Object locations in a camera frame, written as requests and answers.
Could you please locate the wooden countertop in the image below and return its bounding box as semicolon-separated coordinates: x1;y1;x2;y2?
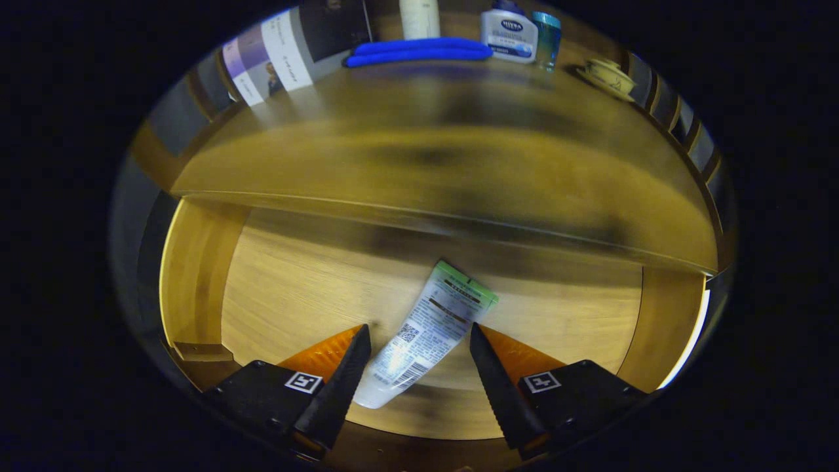
169;26;720;276

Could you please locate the white tube with green end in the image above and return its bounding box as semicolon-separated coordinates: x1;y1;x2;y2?
352;260;500;410

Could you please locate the blue folded cloth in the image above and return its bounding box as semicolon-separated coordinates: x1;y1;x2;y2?
344;37;494;69

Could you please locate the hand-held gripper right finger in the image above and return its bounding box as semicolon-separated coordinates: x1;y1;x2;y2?
469;322;650;461

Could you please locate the brown wooden drawer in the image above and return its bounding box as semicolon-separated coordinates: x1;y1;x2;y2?
157;197;712;469

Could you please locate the white pump bottle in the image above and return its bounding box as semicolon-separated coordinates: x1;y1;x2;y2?
399;0;441;40

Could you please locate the yellow lidded teacup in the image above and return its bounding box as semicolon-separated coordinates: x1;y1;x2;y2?
577;58;638;103

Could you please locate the thick white book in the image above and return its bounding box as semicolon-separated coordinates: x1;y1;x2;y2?
261;0;374;92

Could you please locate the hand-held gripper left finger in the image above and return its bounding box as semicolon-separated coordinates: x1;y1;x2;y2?
203;323;372;460

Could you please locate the slim teal bottle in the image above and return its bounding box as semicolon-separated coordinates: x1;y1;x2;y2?
531;11;562;71

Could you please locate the white bottle with blue cap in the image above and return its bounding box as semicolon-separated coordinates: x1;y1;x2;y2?
480;0;539;64

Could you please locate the purple book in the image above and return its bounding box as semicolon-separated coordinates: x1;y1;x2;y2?
222;26;276;108

